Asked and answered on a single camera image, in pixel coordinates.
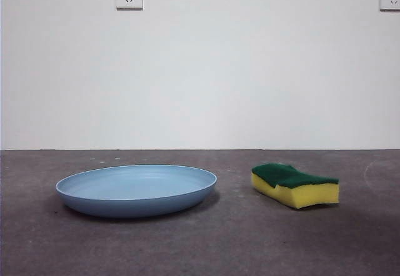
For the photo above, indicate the yellow sponge with green pad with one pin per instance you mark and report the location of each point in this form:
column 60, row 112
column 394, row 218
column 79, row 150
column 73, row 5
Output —
column 306, row 195

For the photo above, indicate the light blue round plate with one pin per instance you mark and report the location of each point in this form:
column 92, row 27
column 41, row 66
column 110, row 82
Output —
column 134, row 191

